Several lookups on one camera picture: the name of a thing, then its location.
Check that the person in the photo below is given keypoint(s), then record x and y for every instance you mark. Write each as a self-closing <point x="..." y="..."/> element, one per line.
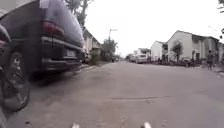
<point x="210" y="60"/>

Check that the dark van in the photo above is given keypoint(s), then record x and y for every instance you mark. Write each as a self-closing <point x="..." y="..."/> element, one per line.
<point x="56" y="40"/>

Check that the tree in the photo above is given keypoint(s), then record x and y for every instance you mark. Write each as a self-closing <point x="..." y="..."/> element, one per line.
<point x="78" y="10"/>
<point x="177" y="49"/>
<point x="108" y="48"/>

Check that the white vehicle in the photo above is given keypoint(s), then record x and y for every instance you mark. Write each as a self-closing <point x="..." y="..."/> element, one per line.
<point x="141" y="58"/>

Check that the white building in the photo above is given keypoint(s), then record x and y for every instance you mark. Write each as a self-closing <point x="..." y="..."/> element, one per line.
<point x="156" y="50"/>
<point x="188" y="45"/>

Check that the robot's own part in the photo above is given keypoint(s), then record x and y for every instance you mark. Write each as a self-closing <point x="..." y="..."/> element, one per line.
<point x="146" y="125"/>
<point x="75" y="125"/>

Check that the building with dark roof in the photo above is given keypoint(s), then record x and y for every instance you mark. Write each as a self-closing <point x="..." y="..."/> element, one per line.
<point x="90" y="43"/>

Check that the grey asphalt road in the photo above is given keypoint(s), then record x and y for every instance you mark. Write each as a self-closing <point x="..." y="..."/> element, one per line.
<point x="133" y="100"/>

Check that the street lamp pole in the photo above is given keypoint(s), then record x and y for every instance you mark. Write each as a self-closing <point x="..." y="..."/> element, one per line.
<point x="110" y="35"/>

